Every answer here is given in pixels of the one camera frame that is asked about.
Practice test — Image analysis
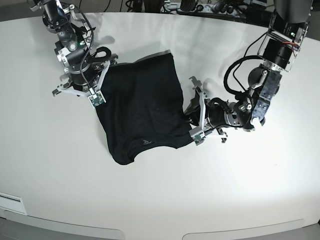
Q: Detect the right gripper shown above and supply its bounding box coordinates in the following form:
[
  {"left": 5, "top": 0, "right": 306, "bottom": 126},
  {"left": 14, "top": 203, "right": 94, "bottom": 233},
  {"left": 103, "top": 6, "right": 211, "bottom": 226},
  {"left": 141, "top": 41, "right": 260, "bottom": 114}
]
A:
[{"left": 52, "top": 53, "right": 118, "bottom": 99}]

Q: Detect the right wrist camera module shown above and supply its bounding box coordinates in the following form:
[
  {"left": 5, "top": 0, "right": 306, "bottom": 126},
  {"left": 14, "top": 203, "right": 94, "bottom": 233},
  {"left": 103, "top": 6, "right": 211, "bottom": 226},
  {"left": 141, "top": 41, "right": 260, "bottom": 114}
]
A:
[{"left": 88, "top": 90, "right": 106, "bottom": 108}]

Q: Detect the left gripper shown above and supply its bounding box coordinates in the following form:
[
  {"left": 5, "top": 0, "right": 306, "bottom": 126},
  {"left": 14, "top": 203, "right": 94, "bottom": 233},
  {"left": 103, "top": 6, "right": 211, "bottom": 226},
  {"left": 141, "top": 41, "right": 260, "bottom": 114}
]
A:
[{"left": 184, "top": 76, "right": 229, "bottom": 143}]

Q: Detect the background cable clutter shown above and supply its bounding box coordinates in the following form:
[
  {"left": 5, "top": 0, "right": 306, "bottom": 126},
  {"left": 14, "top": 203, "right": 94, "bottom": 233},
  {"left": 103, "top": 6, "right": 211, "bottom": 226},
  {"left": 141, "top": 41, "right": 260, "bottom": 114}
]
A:
[{"left": 121, "top": 0, "right": 274, "bottom": 26}]

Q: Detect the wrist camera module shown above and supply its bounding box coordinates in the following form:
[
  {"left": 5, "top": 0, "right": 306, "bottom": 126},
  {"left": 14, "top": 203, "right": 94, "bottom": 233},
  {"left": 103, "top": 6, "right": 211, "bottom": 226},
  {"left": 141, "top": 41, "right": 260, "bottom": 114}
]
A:
[
  {"left": 88, "top": 90, "right": 106, "bottom": 108},
  {"left": 189, "top": 126, "right": 206, "bottom": 146}
]

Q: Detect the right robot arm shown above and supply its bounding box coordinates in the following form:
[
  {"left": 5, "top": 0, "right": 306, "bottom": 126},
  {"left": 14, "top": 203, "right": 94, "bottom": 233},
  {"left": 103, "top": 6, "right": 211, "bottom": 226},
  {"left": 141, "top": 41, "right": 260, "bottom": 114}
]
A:
[{"left": 27, "top": 0, "right": 117, "bottom": 101}]

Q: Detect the white label on table edge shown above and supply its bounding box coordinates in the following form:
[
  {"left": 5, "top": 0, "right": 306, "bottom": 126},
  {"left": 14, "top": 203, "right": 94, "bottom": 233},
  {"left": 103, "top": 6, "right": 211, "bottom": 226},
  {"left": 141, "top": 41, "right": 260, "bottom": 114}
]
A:
[{"left": 0, "top": 192, "right": 27, "bottom": 216}]

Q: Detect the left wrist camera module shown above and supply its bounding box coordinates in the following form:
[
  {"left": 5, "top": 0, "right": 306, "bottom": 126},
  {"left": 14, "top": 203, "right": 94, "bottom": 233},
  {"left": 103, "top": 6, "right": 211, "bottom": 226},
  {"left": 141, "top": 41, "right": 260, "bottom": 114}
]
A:
[{"left": 189, "top": 126, "right": 206, "bottom": 146}]

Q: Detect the black T-shirt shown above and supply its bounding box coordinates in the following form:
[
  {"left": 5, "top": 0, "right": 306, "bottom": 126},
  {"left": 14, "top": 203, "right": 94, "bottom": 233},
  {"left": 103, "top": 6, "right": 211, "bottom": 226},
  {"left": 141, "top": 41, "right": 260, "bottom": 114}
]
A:
[{"left": 96, "top": 51, "right": 193, "bottom": 165}]

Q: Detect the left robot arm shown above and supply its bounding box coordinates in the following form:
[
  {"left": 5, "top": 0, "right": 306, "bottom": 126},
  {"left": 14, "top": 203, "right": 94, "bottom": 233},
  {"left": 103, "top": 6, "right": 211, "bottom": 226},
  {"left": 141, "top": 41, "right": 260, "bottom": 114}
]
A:
[{"left": 184, "top": 0, "right": 314, "bottom": 146}]

